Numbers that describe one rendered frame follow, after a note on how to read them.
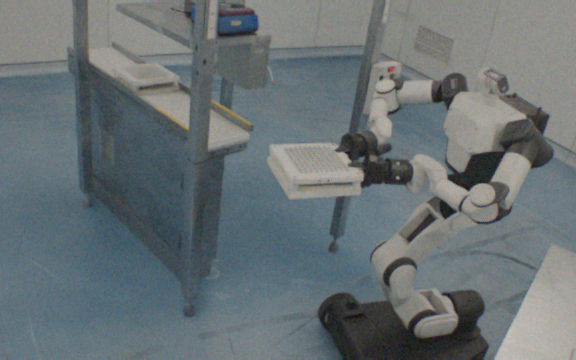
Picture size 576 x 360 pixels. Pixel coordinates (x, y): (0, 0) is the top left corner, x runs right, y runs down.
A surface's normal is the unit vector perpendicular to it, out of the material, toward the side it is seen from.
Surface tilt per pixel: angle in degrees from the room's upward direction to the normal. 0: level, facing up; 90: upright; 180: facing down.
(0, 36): 90
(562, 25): 90
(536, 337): 0
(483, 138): 85
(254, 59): 90
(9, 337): 0
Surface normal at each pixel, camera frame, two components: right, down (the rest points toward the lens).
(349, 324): 0.13, -0.87
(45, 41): 0.51, 0.47
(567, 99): -0.85, 0.15
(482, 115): -0.58, -0.58
